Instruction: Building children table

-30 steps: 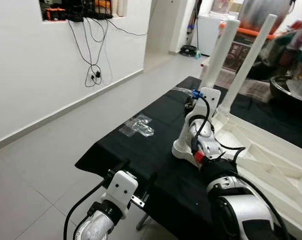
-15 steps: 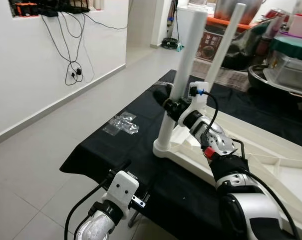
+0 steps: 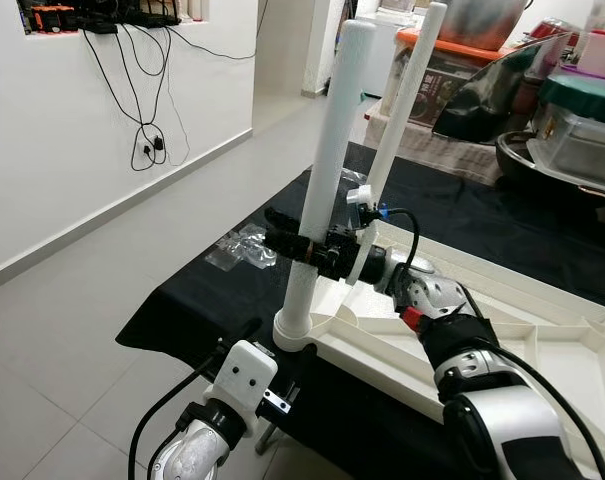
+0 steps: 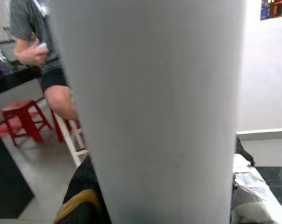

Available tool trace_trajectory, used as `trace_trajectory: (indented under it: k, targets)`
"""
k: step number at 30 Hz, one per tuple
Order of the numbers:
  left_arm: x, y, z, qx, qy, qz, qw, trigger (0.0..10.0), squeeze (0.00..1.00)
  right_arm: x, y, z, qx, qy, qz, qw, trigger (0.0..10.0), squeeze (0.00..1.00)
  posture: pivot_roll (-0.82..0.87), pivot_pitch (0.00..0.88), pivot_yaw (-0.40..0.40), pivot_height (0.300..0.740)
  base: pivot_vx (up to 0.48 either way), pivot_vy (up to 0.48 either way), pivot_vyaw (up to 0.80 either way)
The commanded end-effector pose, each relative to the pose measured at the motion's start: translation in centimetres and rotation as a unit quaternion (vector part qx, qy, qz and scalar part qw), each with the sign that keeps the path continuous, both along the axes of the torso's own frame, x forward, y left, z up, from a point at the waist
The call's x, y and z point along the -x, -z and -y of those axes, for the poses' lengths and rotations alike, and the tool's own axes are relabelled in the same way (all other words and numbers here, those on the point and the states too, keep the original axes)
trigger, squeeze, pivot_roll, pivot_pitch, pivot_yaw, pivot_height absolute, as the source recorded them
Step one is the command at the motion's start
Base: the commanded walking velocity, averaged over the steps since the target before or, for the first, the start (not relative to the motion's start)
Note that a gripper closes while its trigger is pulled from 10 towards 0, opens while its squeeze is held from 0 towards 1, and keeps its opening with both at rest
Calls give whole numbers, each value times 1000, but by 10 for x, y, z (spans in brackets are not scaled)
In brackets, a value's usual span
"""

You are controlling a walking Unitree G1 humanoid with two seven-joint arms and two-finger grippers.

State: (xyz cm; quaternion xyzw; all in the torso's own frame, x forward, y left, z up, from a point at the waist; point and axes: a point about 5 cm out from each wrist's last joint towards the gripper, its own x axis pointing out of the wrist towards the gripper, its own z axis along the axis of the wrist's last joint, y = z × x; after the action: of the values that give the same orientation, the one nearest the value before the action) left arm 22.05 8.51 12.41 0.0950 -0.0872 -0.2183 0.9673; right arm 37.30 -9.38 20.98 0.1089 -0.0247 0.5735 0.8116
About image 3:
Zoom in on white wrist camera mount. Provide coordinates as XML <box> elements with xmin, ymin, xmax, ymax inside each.
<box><xmin>210</xmin><ymin>340</ymin><xmax>280</xmax><ymax>416</ymax></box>
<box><xmin>344</xmin><ymin>183</ymin><xmax>383</xmax><ymax>286</ymax></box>

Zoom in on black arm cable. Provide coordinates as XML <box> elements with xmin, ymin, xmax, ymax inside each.
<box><xmin>372</xmin><ymin>205</ymin><xmax>605</xmax><ymax>480</ymax></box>
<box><xmin>129</xmin><ymin>350</ymin><xmax>228</xmax><ymax>480</ymax></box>

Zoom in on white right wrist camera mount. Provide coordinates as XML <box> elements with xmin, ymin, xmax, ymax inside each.
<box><xmin>344</xmin><ymin>183</ymin><xmax>383</xmax><ymax>286</ymax></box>

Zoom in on black wok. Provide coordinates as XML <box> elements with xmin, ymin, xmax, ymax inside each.
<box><xmin>494</xmin><ymin>125</ymin><xmax>605</xmax><ymax>206</ymax></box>

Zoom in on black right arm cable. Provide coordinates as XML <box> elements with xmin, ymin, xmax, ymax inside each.
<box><xmin>372</xmin><ymin>205</ymin><xmax>605</xmax><ymax>480</ymax></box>

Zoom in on green pot lid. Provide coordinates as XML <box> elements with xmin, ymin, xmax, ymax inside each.
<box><xmin>537</xmin><ymin>75</ymin><xmax>605</xmax><ymax>126</ymax></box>

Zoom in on pink plastic container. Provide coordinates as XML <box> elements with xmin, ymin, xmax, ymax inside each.
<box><xmin>572</xmin><ymin>28</ymin><xmax>605</xmax><ymax>81</ymax></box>

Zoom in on orange lid storage box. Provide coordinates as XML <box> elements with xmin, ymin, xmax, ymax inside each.
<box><xmin>397</xmin><ymin>25</ymin><xmax>528</xmax><ymax>126</ymax></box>

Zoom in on white plastic table top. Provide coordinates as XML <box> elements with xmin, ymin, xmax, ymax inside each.
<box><xmin>274</xmin><ymin>215</ymin><xmax>605</xmax><ymax>471</ymax></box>

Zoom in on brown cloth covered bench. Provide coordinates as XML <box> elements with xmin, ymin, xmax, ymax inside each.
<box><xmin>362</xmin><ymin>95</ymin><xmax>503</xmax><ymax>186</ymax></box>

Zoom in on clear plastic wrapper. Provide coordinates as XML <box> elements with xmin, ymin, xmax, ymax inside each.
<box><xmin>204</xmin><ymin>225</ymin><xmax>278</xmax><ymax>271</ymax></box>

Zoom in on clear plastic container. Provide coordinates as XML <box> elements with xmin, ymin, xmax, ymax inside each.
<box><xmin>527</xmin><ymin>105</ymin><xmax>605</xmax><ymax>191</ymax></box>

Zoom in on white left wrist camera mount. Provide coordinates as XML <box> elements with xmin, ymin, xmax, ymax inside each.
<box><xmin>210</xmin><ymin>340</ymin><xmax>280</xmax><ymax>416</ymax></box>

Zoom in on black wall cables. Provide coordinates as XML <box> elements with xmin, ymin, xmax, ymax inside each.
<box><xmin>77</xmin><ymin>25</ymin><xmax>258</xmax><ymax>173</ymax></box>

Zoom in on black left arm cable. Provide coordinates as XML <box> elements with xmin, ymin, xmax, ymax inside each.
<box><xmin>129</xmin><ymin>350</ymin><xmax>228</xmax><ymax>480</ymax></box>

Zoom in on black bag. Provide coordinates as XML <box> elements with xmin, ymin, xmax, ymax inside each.
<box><xmin>432</xmin><ymin>40</ymin><xmax>573</xmax><ymax>141</ymax></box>

